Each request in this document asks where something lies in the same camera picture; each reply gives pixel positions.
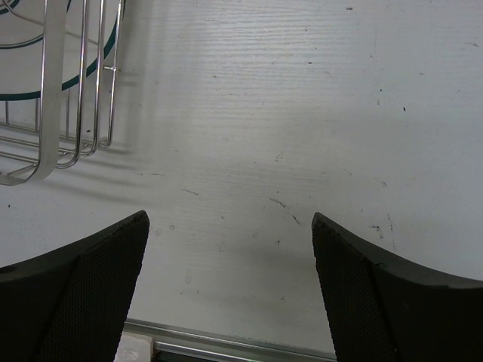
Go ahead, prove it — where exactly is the white plate right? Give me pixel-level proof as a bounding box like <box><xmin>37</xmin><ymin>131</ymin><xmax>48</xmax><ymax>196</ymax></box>
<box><xmin>1</xmin><ymin>1</ymin><xmax>119</xmax><ymax>101</ymax></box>

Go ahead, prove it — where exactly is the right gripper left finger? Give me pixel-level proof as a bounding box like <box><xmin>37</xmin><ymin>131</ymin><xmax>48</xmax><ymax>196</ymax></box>
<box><xmin>1</xmin><ymin>210</ymin><xmax>149</xmax><ymax>361</ymax></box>

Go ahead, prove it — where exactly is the right aluminium frame rail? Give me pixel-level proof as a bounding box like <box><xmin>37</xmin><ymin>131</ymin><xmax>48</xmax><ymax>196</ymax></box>
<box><xmin>124</xmin><ymin>319</ymin><xmax>336</xmax><ymax>361</ymax></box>

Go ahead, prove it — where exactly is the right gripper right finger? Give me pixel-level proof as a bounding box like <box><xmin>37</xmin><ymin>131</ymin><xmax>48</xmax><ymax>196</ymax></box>
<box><xmin>312</xmin><ymin>213</ymin><xmax>482</xmax><ymax>361</ymax></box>

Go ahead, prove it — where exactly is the wire dish rack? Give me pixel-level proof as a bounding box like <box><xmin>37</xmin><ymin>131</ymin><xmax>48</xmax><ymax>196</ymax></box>
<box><xmin>1</xmin><ymin>1</ymin><xmax>125</xmax><ymax>186</ymax></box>

